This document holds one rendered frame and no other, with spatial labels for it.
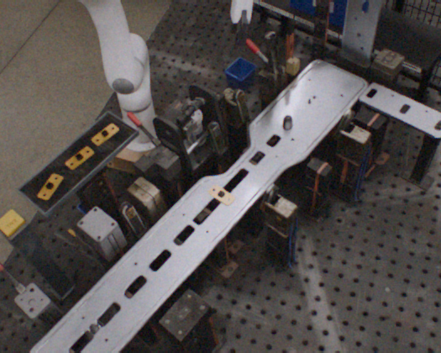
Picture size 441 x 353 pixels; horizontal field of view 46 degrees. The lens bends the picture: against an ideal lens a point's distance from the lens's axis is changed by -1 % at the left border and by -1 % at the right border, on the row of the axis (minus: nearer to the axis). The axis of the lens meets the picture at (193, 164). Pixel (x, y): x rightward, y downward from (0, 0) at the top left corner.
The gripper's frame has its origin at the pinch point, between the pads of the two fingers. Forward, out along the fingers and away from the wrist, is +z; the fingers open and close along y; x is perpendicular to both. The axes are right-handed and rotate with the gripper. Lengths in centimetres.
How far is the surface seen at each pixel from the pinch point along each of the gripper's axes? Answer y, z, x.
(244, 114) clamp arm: -4.7, 28.9, 5.7
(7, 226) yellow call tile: 39, 42, -62
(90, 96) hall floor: -152, 104, -69
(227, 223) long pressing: 33, 45, -1
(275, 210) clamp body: 34, 38, 12
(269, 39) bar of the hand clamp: -10.7, 4.3, 11.3
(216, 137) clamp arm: 7.2, 30.9, -4.1
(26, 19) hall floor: -238, 87, -128
